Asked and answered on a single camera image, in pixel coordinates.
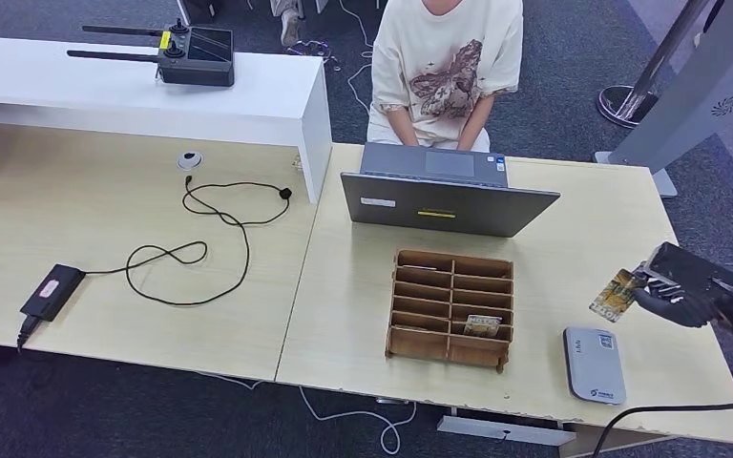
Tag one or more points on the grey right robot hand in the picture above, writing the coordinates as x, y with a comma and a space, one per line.
682, 310

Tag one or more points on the yellow hotel key card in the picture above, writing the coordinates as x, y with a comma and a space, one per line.
483, 325
420, 267
613, 297

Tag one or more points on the person's left forearm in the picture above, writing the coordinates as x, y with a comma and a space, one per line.
474, 123

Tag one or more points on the person's right forearm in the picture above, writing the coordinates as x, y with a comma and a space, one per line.
402, 128

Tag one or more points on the grey card reader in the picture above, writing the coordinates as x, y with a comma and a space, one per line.
594, 370

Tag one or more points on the wooden card organizer box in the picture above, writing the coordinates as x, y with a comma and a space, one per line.
419, 346

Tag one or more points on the person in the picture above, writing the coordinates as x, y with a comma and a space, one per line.
445, 38

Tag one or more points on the person's shoe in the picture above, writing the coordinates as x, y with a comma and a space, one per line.
290, 27

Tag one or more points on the grey kiosk stand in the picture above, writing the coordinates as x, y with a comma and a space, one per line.
692, 95

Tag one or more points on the grey table foot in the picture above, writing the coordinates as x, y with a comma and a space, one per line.
500, 431

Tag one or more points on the grey laptop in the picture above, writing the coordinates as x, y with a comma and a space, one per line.
445, 208

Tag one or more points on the white round desk grommet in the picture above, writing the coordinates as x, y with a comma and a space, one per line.
189, 161

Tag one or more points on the black remote controller with antennas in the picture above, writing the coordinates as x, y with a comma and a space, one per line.
196, 64

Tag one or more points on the black box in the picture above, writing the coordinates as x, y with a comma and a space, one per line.
201, 9

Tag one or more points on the white desk shelf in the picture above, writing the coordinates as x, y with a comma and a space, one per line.
120, 91

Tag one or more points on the black power adapter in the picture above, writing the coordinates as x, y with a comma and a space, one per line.
52, 293

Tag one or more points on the silver stanchion post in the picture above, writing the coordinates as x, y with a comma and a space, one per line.
622, 104

